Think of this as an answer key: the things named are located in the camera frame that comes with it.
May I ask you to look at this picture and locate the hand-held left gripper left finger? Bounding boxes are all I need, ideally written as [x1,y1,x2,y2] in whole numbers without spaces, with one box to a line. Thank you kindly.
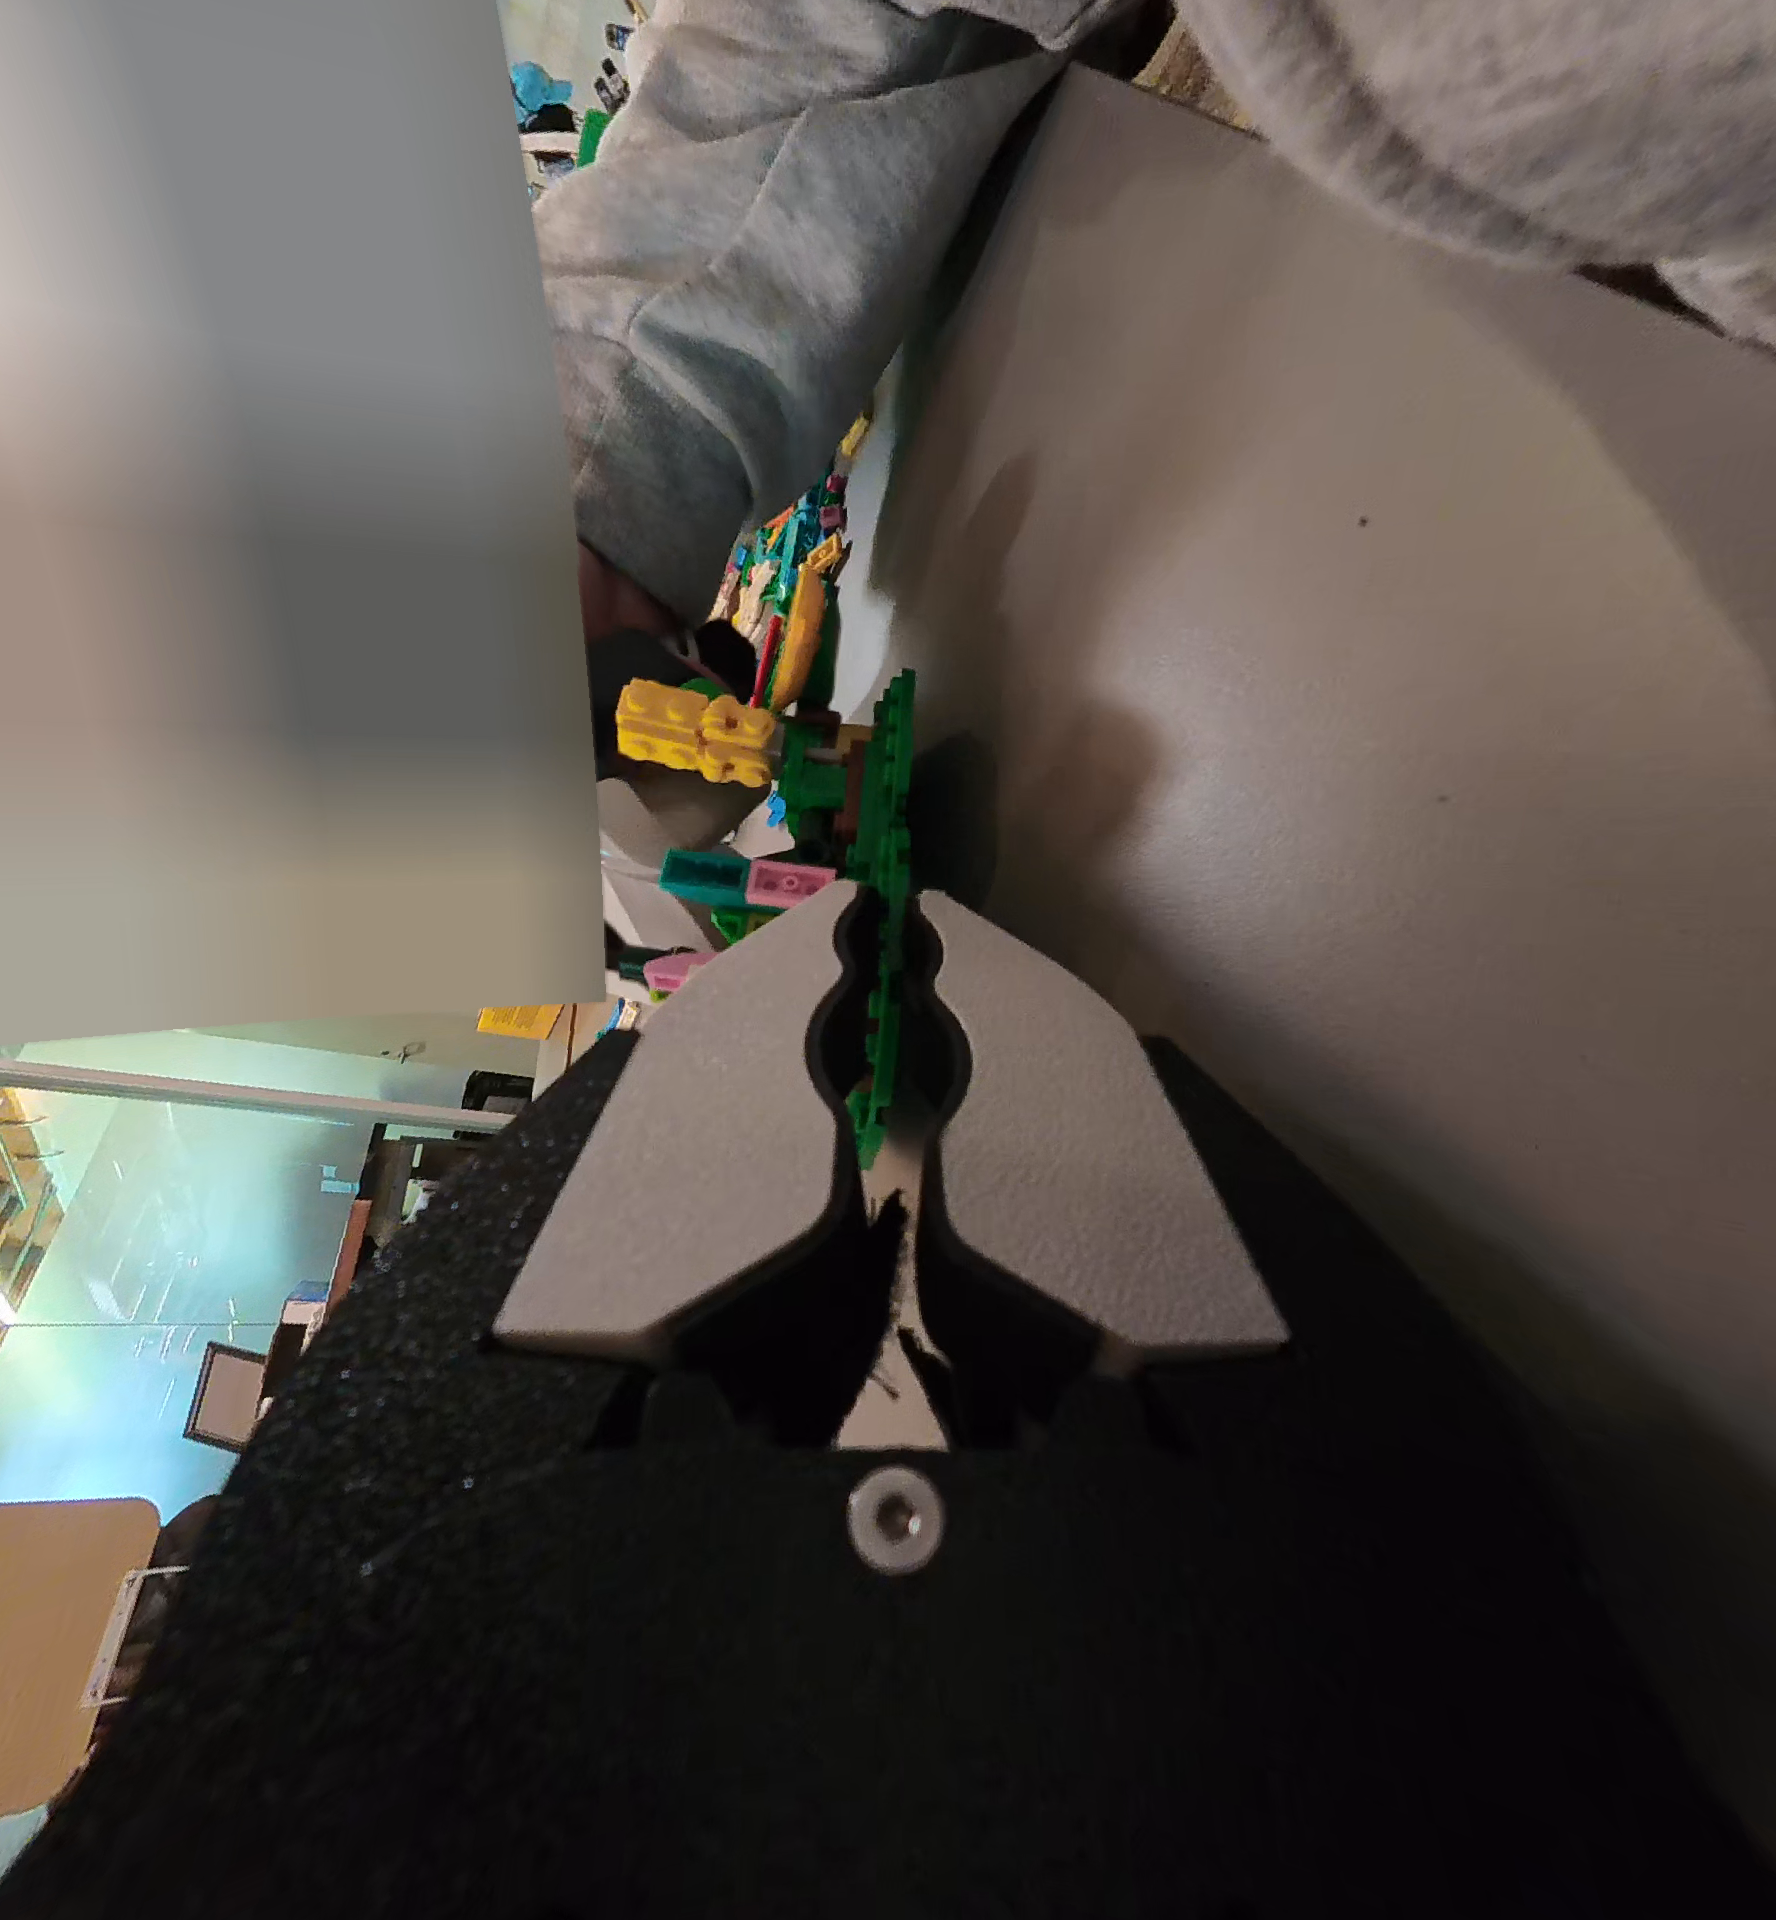
[496,883,866,1367]

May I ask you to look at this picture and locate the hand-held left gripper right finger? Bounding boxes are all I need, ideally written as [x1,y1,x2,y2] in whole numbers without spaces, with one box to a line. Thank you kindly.
[910,887,1287,1374]

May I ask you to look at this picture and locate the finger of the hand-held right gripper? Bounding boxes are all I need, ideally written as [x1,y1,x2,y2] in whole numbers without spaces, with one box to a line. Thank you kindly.
[594,773,773,903]

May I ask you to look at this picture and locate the green lego flower garden model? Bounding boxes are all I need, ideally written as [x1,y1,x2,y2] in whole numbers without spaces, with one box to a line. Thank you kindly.
[611,665,979,1174]

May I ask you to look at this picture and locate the pile of loose lego bricks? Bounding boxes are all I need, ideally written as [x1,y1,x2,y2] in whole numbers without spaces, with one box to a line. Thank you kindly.
[705,412,879,719]

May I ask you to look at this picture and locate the grey hoodie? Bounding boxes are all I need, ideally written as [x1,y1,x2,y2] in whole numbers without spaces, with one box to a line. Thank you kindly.
[533,0,1175,393]

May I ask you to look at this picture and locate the wooden chair back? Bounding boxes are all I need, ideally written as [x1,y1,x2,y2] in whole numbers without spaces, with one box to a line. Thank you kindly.
[0,1495,163,1836]

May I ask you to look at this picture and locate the metal window rail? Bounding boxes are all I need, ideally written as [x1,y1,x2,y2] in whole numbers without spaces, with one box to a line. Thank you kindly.
[0,1052,518,1131]

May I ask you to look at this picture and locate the dark picture frame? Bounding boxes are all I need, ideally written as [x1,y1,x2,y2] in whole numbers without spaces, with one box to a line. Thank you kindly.
[188,1341,274,1454]

